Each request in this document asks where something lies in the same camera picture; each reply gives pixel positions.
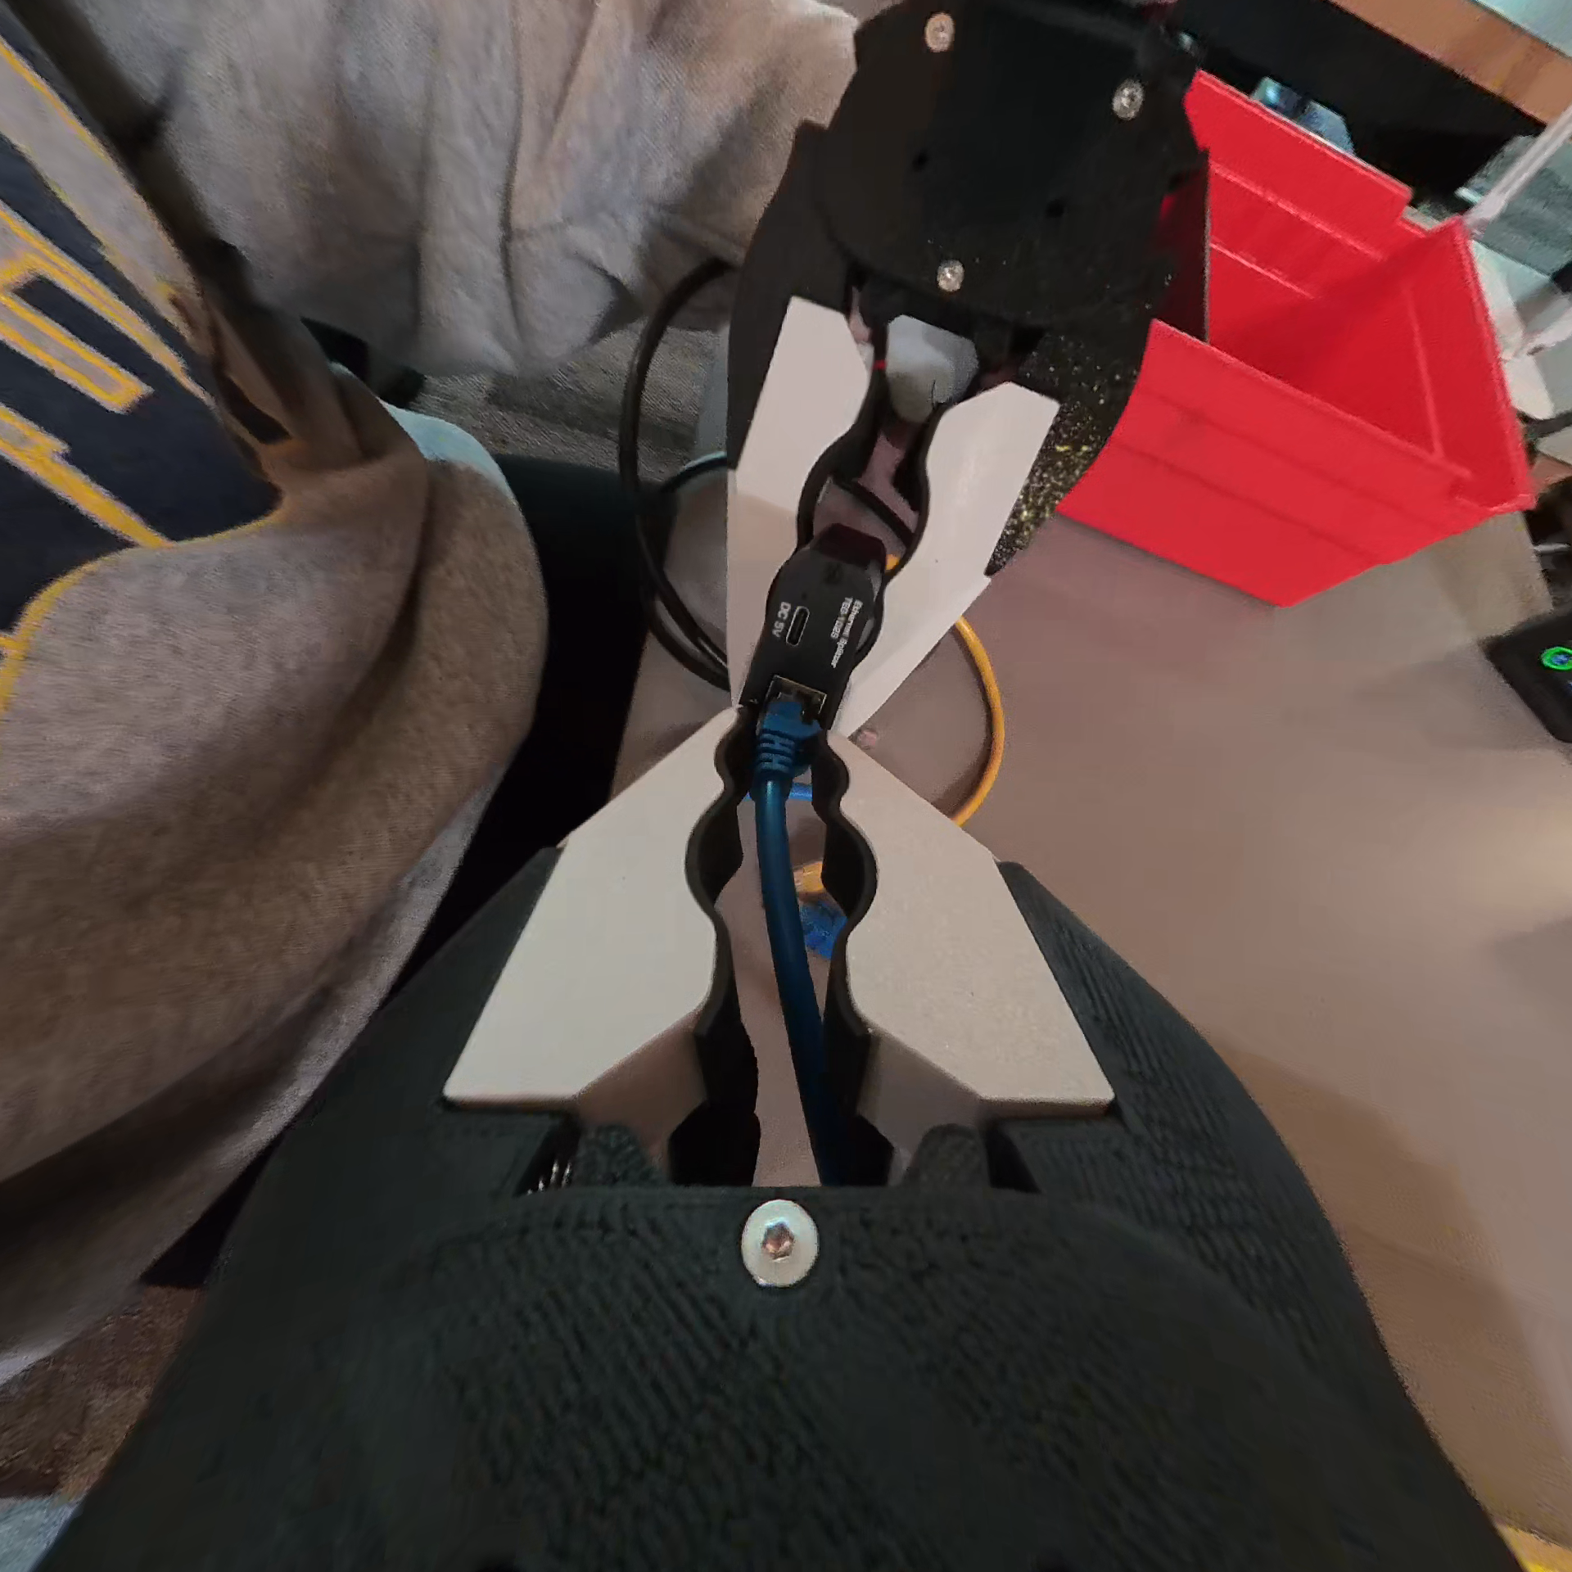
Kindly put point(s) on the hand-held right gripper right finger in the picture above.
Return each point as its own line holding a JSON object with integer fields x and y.
{"x": 970, "y": 982}

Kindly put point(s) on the person's grey printed sweatshirt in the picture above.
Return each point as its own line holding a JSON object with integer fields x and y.
{"x": 245, "y": 737}

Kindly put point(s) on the black portable power station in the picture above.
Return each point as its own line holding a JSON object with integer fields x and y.
{"x": 1540, "y": 687}

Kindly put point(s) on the person's left forearm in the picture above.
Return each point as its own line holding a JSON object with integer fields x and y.
{"x": 491, "y": 148}

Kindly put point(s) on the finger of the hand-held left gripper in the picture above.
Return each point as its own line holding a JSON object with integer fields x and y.
{"x": 768, "y": 490}
{"x": 983, "y": 490}

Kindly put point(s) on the red plastic bin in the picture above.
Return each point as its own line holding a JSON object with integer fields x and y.
{"x": 1290, "y": 466}

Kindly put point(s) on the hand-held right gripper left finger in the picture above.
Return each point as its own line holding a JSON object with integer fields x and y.
{"x": 590, "y": 982}

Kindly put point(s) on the black ethernet splitter adapter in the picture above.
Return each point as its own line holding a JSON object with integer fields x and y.
{"x": 816, "y": 625}

